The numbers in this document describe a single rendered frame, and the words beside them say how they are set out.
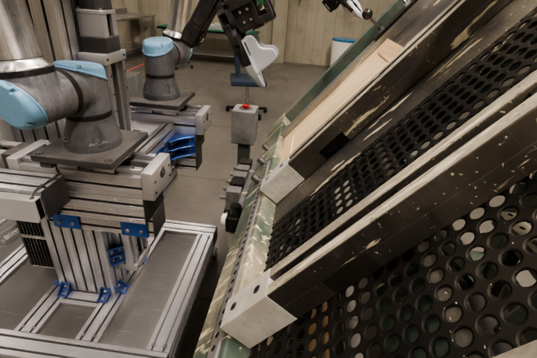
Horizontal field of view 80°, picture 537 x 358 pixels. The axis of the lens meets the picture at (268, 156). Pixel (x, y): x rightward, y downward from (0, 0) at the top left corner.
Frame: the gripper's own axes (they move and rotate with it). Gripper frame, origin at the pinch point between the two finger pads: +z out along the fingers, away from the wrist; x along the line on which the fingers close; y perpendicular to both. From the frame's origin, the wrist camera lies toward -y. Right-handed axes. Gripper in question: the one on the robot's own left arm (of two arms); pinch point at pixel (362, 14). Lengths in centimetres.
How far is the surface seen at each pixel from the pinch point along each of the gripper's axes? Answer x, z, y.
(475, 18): 37, 12, -40
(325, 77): -2.3, 12.4, 34.7
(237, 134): 31, 3, 73
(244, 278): 102, 15, -1
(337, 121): 57, 10, -10
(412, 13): -4.7, 11.6, -12.3
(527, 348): 107, 10, -56
